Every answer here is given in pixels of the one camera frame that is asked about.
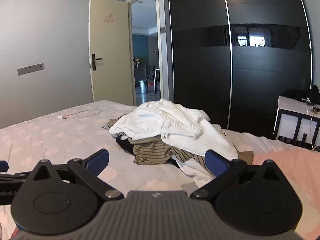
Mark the white side table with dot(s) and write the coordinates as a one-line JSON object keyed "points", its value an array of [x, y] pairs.
{"points": [[292, 105]]}

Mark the white trash bin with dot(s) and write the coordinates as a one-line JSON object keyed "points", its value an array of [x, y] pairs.
{"points": [[142, 86]]}

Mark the white shirt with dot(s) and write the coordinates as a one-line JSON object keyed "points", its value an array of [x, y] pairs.
{"points": [[155, 117]]}

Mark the black sliding wardrobe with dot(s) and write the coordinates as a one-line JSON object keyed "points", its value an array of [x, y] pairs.
{"points": [[200, 80]]}

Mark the grey wall switch panel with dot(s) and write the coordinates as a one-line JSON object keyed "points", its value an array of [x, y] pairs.
{"points": [[30, 69]]}

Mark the pink blanket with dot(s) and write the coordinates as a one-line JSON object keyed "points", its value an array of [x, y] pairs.
{"points": [[300, 170]]}

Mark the dark garment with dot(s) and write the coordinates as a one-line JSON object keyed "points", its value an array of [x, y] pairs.
{"points": [[123, 143]]}

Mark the brown striped garment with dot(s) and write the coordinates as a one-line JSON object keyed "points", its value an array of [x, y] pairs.
{"points": [[150, 152]]}

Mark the black bag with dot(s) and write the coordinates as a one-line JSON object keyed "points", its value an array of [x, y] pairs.
{"points": [[300, 95]]}

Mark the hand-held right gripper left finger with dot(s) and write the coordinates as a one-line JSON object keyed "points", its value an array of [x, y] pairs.
{"points": [[98, 159]]}

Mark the bed with pink dotted sheet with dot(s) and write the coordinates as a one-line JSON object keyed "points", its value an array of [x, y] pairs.
{"points": [[50, 135]]}

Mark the white textured garment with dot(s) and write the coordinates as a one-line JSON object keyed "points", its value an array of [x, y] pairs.
{"points": [[212, 142]]}

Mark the plain brown garment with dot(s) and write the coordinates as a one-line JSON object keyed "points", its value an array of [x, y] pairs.
{"points": [[246, 157]]}

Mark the dark dining chair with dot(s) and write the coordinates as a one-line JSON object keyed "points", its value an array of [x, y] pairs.
{"points": [[152, 76]]}

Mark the flower bouquet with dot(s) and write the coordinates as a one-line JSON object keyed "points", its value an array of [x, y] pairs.
{"points": [[138, 60]]}

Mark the grey cloth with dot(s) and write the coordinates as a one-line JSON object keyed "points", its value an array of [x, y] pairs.
{"points": [[106, 126]]}

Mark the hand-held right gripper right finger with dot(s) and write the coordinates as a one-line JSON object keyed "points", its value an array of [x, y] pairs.
{"points": [[215, 162]]}

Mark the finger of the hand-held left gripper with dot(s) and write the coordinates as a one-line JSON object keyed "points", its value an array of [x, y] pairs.
{"points": [[3, 165]]}

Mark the cream door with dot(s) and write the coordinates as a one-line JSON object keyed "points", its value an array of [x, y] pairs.
{"points": [[110, 55]]}

